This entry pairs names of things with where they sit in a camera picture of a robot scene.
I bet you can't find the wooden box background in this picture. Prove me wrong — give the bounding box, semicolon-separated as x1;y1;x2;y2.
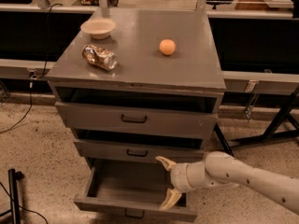
235;0;269;10

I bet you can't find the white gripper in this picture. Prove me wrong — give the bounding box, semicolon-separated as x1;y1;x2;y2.
155;156;206;210

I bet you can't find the grey metal drawer cabinet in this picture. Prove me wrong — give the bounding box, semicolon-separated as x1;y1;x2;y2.
45;7;227;179

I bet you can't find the grey middle drawer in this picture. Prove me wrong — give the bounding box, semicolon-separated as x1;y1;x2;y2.
74;139;204;163

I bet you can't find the beige paper bowl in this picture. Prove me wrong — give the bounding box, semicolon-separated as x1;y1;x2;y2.
80;18;116;39

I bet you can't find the grey drawer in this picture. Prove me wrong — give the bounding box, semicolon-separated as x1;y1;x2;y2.
74;160;197;222
55;102;217;139
74;139;204;163

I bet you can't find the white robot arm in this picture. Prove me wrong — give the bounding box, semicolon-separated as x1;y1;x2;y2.
156;151;299;214

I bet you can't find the black cable left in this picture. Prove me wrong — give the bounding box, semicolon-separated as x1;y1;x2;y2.
0;3;64;135

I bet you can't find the grey bottom drawer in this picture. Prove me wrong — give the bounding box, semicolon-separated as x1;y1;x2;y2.
74;160;197;222

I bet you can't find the black stand lower left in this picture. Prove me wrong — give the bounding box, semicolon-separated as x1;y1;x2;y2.
0;169;21;224

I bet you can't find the grey top drawer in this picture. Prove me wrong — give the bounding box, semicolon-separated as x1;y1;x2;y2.
55;102;217;139

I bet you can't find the black metal stand right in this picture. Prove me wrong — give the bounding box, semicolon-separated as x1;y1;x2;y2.
214;86;299;155

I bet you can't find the orange fruit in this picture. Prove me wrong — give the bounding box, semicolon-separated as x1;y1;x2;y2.
159;39;176;56

